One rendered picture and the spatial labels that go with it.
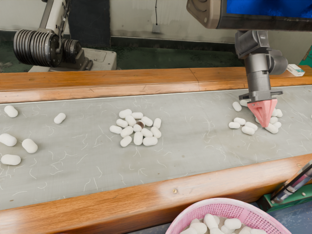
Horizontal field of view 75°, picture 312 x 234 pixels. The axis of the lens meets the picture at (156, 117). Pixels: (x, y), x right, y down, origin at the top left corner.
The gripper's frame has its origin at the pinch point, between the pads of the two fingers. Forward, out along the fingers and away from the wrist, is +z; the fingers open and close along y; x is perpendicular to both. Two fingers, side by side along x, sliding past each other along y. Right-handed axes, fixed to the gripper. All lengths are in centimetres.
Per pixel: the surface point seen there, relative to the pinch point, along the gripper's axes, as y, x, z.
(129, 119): -37.3, 5.0, -5.6
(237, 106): -3.6, 5.9, -6.2
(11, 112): -65, 9, -10
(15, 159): -62, 0, 0
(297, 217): -2.3, -8.0, 22.3
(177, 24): 57, 169, -123
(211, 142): -17.2, 0.3, 2.8
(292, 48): 132, 93, -61
